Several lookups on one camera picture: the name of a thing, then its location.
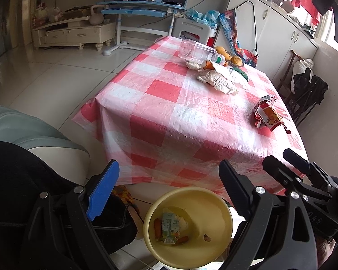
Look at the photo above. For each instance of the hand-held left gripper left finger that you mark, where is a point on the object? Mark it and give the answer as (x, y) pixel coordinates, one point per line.
(102, 191)

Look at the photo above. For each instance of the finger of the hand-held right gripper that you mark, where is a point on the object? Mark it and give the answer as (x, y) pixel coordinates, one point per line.
(297, 160)
(278, 170)

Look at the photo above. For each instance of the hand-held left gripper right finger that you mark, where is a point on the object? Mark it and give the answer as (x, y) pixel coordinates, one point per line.
(236, 188)

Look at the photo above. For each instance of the yellow plastic basin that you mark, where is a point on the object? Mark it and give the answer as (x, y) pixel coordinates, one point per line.
(214, 230)

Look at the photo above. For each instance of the red snack packet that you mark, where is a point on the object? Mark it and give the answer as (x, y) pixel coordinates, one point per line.
(267, 115)

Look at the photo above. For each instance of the green white food packet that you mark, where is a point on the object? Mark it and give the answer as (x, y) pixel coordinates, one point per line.
(170, 225)

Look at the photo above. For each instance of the white plastic wrapper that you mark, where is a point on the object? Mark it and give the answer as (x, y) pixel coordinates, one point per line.
(236, 77)

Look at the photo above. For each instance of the white paper bag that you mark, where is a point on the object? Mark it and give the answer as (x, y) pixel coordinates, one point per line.
(217, 80)

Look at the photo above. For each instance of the white tissue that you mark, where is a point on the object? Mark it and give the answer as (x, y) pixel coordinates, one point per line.
(194, 65)

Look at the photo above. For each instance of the clear plastic bottle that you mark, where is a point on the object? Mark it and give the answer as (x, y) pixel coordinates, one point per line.
(197, 51)

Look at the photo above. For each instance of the colourful crochet slipper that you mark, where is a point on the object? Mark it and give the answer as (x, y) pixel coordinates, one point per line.
(124, 195)

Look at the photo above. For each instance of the black folding chair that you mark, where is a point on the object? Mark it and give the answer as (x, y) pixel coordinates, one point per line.
(301, 109)

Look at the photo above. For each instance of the small brown scrap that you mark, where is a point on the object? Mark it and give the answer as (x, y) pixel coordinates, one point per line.
(207, 238)

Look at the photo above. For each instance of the carrot piece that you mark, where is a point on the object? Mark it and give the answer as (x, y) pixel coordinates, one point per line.
(157, 227)
(183, 239)

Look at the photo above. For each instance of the black jacket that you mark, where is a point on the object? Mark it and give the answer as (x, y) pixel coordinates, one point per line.
(309, 87)

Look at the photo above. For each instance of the wooden chair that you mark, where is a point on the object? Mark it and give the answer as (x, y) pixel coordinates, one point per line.
(288, 73)

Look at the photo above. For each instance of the person's left leg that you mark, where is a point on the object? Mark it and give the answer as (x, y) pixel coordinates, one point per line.
(14, 180)

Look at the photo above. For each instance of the grey sofa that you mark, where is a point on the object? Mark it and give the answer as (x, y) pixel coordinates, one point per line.
(31, 135)

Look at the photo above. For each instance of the white sack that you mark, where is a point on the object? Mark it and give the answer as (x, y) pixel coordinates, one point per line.
(302, 67)

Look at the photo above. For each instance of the red white checkered tablecloth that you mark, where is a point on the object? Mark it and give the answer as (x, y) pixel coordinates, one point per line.
(171, 112)

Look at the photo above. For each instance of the dark fruit basket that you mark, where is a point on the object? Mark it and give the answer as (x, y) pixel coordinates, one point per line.
(228, 62)

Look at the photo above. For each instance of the orange packet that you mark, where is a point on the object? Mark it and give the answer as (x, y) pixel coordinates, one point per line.
(209, 65)

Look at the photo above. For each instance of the white cabinet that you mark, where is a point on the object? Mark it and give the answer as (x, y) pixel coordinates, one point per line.
(276, 33)

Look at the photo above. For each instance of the colourful printed bag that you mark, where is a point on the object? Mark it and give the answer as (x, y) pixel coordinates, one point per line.
(232, 33)

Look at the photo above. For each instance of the cream television stand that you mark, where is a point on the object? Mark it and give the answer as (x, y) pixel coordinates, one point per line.
(73, 33)

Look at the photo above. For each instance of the white plastic stool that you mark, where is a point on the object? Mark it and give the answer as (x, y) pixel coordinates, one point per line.
(191, 25)

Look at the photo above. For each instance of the blue plastic bag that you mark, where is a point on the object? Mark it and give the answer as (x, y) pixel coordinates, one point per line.
(202, 17)

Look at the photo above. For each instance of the beige kettlebell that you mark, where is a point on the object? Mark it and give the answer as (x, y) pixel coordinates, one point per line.
(96, 18)

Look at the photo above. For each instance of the plastic bags on stand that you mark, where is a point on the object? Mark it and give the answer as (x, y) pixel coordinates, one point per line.
(52, 12)

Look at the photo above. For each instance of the blue study desk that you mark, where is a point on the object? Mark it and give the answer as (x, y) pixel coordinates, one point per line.
(140, 5)

